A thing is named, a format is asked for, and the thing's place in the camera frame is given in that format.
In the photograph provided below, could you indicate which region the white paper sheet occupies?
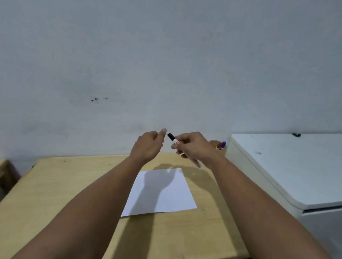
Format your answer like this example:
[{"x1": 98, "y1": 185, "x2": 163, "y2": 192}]
[{"x1": 121, "y1": 162, "x2": 201, "y2": 225}]

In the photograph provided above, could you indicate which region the person's right forearm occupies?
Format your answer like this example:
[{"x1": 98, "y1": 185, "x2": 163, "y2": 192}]
[{"x1": 201, "y1": 155, "x2": 342, "y2": 259}]

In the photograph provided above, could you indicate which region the white chest freezer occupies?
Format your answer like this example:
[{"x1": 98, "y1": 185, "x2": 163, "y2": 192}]
[{"x1": 214, "y1": 119, "x2": 342, "y2": 259}]

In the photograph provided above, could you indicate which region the person's left hand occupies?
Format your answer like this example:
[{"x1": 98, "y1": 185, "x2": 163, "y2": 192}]
[{"x1": 129, "y1": 125, "x2": 167, "y2": 168}]

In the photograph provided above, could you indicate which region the person's left forearm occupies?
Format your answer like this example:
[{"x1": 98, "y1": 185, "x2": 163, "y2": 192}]
[{"x1": 10, "y1": 144, "x2": 149, "y2": 259}]

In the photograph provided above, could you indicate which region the black capped white marker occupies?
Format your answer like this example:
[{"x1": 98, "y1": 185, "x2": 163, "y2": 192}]
[{"x1": 166, "y1": 132, "x2": 182, "y2": 145}]

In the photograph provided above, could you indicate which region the person's right hand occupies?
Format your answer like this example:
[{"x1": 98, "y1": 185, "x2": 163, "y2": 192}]
[{"x1": 169, "y1": 129, "x2": 229, "y2": 172}]

